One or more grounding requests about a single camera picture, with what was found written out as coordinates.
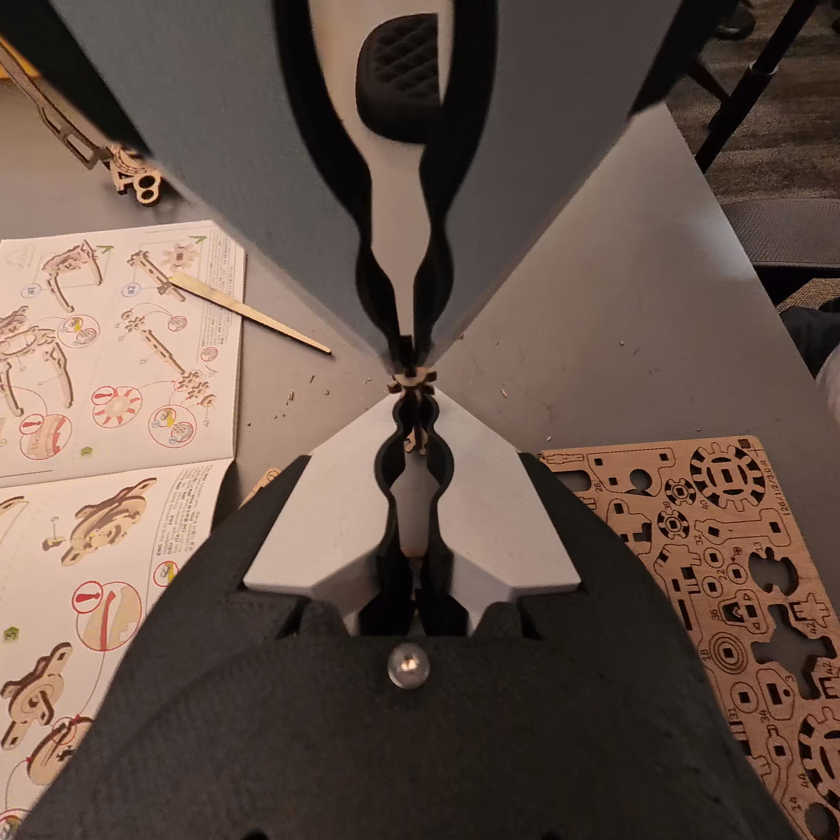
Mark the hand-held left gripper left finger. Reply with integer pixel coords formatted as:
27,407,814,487
243,387,408,636

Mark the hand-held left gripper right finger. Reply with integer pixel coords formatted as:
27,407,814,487
419,387,582,636

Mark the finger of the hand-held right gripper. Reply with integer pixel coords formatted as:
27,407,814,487
413,0,664,368
49,0,403,368

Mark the thin wooden axle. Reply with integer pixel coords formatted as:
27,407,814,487
398,336,431,455

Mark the small wooden gear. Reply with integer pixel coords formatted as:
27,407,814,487
387,367,437,396

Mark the small wooden parts strip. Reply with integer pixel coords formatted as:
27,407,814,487
244,467,283,508

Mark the wooden model with long arms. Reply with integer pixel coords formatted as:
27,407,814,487
0,33,165,210

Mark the laser-cut wooden parts sheet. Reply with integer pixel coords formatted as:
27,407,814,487
539,434,840,840

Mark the black stand leg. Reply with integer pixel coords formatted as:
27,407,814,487
694,0,821,173

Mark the pointed wooden stick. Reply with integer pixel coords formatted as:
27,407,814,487
167,272,333,357

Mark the open instruction booklet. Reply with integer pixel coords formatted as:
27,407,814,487
0,220,247,821

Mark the grey mesh chair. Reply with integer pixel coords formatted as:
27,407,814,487
718,197,840,270

